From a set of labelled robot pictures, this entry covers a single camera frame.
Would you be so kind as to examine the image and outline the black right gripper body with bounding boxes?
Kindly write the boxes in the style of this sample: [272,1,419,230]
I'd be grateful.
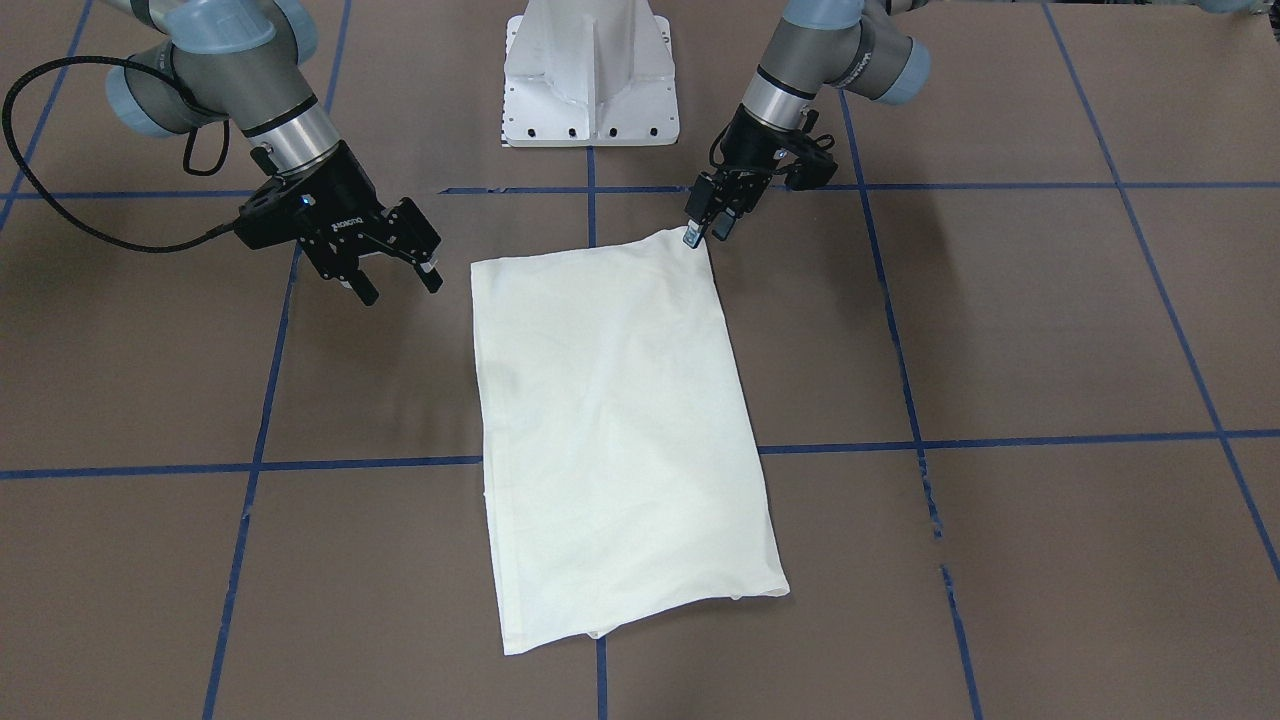
[233,142,442,284]

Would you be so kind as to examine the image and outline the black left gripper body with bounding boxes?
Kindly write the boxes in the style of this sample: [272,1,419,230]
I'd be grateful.
[685,102,817,225]

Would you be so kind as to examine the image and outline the cream long-sleeve cat shirt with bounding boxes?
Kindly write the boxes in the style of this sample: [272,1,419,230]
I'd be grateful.
[470,228,790,656]

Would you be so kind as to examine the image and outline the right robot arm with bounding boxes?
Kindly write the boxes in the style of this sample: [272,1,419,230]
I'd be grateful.
[105,1,442,305]

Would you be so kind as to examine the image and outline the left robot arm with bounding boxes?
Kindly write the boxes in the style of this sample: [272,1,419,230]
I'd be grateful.
[686,1,1277,246]

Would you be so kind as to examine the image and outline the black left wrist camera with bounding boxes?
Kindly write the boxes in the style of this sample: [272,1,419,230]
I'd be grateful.
[783,131,838,191]

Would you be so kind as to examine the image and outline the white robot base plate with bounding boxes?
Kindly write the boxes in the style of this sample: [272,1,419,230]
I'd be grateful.
[500,1,681,149]

